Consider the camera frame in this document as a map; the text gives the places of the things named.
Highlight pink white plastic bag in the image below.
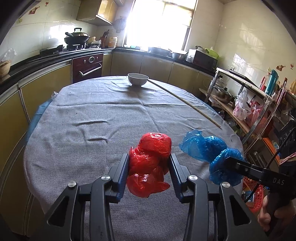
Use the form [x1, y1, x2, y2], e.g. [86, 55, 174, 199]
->
[233, 89, 251, 121]

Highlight red plastic trash basket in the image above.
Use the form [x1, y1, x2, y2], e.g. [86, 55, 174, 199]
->
[241, 177, 264, 214]

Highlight dark red built-in oven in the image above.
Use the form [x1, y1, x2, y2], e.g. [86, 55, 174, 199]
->
[72, 54, 103, 83]

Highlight blue plastic bag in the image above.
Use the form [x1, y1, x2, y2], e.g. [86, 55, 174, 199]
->
[179, 130, 244, 186]

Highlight steel pot on rack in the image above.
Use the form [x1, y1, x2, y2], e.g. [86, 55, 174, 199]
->
[214, 86, 233, 104]

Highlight long wooden stick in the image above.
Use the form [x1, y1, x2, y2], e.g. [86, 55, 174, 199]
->
[148, 79, 221, 128]

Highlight black cable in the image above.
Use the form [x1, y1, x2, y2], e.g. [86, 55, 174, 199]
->
[245, 126, 296, 203]

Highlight person's right hand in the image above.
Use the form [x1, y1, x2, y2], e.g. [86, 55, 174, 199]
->
[257, 195, 295, 232]

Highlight white ceramic bowl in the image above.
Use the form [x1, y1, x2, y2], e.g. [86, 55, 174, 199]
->
[127, 73, 149, 86]

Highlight teal thermos bottle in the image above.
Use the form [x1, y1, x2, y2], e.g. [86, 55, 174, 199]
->
[265, 69, 278, 96]

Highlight red plastic bag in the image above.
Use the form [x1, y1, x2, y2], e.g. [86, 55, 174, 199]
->
[126, 133, 171, 198]

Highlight metal basin on counter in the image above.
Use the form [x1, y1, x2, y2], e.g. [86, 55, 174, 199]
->
[148, 47, 188, 61]

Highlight black wok with lid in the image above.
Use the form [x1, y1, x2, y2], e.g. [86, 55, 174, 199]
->
[64, 27, 89, 45]

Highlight metal storage rack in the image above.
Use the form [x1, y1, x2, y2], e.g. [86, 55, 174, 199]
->
[201, 68, 295, 166]

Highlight blue undercloth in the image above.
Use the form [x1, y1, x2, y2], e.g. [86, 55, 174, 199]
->
[25, 98, 53, 143]

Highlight black microwave oven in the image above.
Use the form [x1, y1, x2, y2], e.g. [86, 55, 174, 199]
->
[186, 49, 217, 71]

